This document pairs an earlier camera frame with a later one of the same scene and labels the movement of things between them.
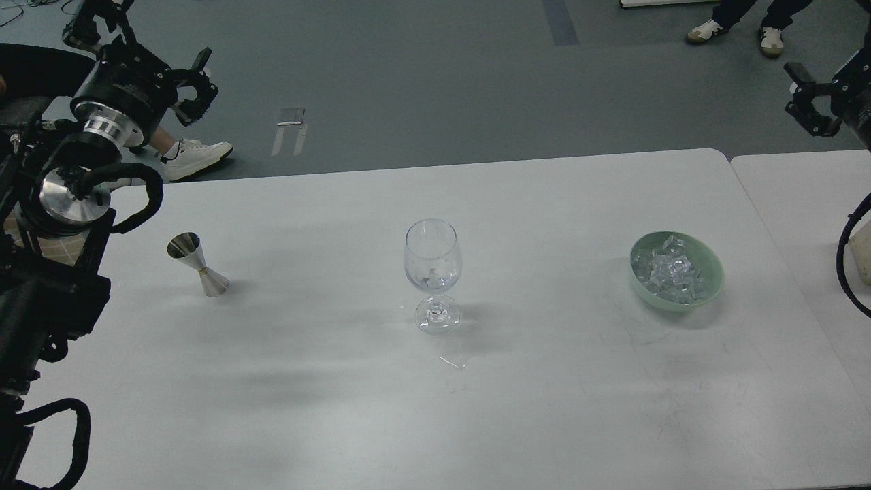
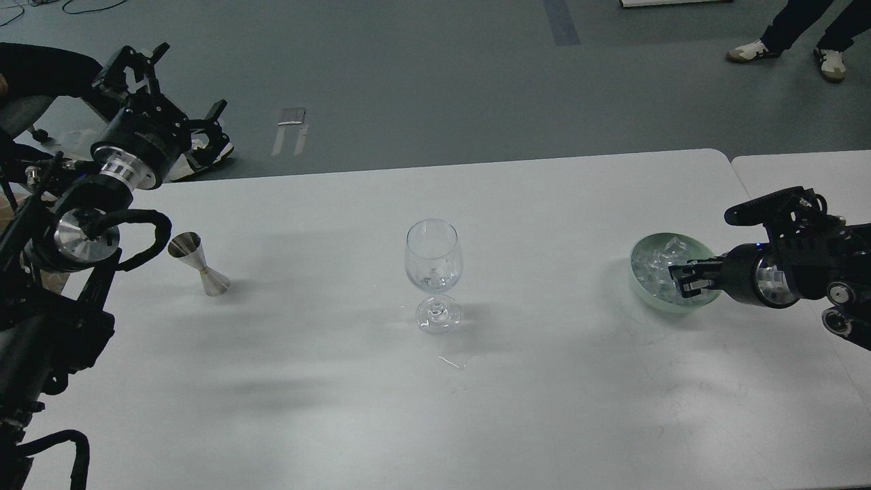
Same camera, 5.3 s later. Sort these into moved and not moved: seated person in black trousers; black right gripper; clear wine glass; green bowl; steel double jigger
Moved: black right gripper
Not moved: green bowl; steel double jigger; seated person in black trousers; clear wine glass
